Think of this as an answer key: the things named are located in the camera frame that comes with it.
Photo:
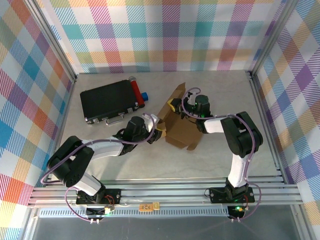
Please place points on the brown cardboard paper box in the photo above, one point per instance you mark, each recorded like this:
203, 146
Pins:
183, 132

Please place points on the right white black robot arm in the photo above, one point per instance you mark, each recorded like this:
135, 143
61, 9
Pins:
238, 170

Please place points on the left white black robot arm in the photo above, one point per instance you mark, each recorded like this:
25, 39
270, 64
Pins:
105, 148

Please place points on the small blue block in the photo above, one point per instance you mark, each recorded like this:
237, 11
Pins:
144, 96

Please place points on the red cylinder tube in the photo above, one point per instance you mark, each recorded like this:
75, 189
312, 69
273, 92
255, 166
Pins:
137, 92

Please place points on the black carrying case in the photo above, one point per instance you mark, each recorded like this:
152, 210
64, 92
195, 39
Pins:
107, 102

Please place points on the small yellow circuit board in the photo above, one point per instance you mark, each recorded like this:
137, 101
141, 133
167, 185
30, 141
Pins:
147, 206

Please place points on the grey metal sheet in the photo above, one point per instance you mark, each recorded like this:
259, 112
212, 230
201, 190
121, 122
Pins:
162, 228

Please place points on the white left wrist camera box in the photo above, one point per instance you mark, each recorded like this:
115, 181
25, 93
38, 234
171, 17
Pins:
151, 122

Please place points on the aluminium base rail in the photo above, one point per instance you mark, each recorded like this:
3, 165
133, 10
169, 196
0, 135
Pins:
162, 192

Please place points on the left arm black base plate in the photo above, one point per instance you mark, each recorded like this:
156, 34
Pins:
112, 196

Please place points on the aluminium side rail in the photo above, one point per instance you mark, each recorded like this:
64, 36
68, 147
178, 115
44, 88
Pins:
268, 130
65, 107

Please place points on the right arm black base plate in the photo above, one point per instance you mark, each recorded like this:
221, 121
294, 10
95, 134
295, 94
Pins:
217, 195

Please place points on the aluminium corner post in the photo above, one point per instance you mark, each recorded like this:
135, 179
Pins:
272, 32
53, 41

